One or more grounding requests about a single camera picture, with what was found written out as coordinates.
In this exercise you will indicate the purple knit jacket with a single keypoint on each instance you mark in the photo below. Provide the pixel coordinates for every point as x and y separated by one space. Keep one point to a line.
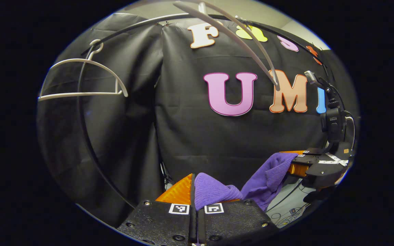
210 191

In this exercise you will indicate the black backdrop cloth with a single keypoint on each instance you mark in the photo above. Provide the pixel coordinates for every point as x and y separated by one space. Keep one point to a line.
190 143

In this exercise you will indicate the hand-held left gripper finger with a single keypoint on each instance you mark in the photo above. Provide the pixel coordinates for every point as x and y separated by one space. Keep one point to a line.
201 229
192 225

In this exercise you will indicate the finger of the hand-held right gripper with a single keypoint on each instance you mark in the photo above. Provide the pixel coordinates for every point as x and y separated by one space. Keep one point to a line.
311 152
316 161

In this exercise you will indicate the white plastic hanger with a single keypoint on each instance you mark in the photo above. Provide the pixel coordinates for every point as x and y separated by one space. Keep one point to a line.
80 61

